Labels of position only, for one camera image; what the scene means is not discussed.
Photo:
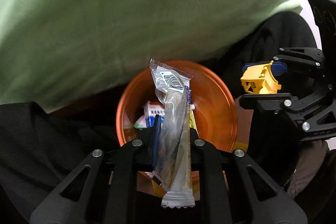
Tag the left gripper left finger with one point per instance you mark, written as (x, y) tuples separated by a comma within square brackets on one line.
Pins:
[(155, 133)]

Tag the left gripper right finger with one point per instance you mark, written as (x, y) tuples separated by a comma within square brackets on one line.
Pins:
[(193, 137)]

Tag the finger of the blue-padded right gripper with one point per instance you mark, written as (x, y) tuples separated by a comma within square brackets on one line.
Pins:
[(264, 101), (277, 68)]

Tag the green snack wrapper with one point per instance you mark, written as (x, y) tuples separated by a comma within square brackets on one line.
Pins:
[(140, 123)]

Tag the yellow toy truck part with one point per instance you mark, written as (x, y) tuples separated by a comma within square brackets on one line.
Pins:
[(259, 79)]

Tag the clear silver snack wrapper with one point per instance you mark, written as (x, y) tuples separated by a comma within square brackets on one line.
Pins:
[(173, 169)]

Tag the person's right forearm sleeve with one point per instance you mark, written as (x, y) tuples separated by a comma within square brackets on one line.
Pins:
[(309, 162)]

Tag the orange plastic trash bin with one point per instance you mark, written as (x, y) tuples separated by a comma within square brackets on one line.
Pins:
[(215, 112)]

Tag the blue white milk carton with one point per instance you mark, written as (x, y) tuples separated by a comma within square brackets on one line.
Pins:
[(151, 109)]

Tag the green fleece bed blanket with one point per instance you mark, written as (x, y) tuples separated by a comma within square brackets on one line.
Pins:
[(55, 52)]

